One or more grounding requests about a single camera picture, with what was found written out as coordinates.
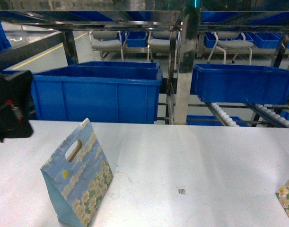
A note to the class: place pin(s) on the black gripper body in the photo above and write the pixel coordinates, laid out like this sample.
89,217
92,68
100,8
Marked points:
15,96

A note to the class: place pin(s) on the flower gift bag light blue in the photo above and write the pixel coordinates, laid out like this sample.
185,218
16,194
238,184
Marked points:
77,176

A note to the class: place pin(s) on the big blue crate by table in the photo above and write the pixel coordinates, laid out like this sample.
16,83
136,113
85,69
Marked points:
102,91

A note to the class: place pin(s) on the grey chair left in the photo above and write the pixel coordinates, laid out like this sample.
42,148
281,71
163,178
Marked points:
106,42

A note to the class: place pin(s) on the grey chair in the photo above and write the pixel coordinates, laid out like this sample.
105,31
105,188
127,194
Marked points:
231,40
106,42

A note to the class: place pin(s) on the small qr code sticker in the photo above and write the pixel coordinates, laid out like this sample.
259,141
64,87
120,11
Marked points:
181,190

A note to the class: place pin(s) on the blue crate on right rollers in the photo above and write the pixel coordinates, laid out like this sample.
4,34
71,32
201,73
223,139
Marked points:
247,84

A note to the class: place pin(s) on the grey chair right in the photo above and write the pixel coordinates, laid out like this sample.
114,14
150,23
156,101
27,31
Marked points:
231,40

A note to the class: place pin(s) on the steel rack upright post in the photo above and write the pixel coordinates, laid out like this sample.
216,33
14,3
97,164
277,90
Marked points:
186,59

